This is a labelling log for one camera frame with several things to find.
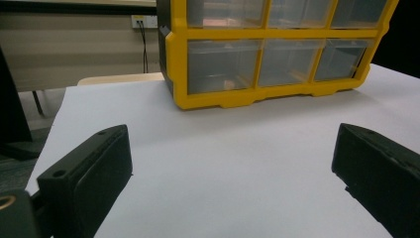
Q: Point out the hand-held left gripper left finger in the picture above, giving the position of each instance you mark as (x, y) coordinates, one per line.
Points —
(89, 175)

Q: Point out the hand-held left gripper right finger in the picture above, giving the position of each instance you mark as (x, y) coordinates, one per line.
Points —
(383, 172)

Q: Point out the white wall outlet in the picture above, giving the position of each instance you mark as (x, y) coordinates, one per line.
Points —
(150, 21)

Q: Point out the beige wooden table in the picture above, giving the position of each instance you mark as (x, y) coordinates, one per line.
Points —
(122, 78)

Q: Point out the yellow drawer cabinet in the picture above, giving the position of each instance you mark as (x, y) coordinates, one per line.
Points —
(180, 66)

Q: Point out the black monitor stand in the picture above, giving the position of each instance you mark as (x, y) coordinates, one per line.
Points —
(11, 115)

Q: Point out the clear plastic drawer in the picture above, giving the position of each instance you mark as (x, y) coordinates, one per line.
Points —
(341, 61)
(300, 13)
(289, 62)
(358, 13)
(221, 66)
(224, 13)

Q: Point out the dark metal leg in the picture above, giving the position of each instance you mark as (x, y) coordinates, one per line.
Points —
(38, 103)

